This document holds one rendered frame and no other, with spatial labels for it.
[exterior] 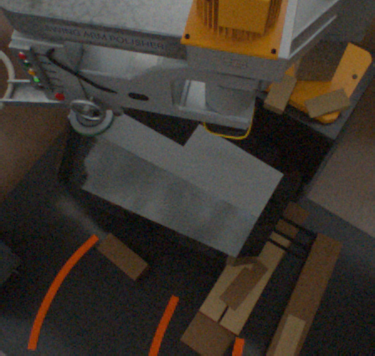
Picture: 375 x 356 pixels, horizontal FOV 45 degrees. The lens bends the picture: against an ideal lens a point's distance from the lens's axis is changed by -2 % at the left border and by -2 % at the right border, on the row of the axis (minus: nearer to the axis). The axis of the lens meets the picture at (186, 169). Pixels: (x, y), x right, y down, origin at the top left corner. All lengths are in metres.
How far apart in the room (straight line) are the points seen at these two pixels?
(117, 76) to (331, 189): 1.78
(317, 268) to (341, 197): 0.52
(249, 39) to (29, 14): 0.68
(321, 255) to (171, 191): 1.09
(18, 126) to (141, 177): 1.41
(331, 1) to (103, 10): 0.84
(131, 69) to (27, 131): 1.76
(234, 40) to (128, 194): 1.14
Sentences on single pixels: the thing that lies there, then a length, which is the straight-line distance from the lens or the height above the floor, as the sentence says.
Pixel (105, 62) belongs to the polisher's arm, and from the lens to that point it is 1.74.
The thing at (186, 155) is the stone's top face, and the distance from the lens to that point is 2.14.
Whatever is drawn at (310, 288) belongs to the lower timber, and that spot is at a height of 0.09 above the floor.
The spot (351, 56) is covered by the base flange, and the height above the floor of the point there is 0.78.
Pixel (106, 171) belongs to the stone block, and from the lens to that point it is 2.27.
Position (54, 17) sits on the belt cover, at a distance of 1.51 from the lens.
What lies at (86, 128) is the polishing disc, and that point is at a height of 0.85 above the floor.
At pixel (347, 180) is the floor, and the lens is 3.11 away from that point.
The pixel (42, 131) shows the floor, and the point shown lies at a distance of 3.31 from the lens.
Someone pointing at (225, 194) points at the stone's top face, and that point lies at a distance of 2.07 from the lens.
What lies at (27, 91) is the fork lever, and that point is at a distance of 2.36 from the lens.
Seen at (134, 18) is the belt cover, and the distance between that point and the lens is 1.44.
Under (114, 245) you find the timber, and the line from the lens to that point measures 2.75.
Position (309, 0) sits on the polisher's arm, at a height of 1.47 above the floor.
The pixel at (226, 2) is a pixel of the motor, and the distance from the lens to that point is 1.14.
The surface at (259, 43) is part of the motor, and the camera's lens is 1.35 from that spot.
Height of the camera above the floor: 2.77
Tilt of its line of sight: 68 degrees down
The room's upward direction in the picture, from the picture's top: 5 degrees counter-clockwise
